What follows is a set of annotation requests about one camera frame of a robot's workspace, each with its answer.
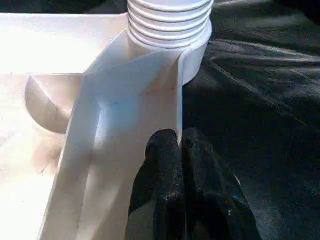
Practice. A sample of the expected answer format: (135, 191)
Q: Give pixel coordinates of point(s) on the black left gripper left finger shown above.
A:
(160, 180)

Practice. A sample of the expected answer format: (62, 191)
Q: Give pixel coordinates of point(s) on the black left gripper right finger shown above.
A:
(212, 200)

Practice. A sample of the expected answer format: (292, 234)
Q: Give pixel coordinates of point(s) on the white plastic table leg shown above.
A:
(170, 22)

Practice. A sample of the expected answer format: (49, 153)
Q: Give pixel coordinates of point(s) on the white plastic table top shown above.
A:
(50, 50)

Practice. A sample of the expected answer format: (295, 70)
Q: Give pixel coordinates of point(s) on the black mat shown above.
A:
(262, 100)

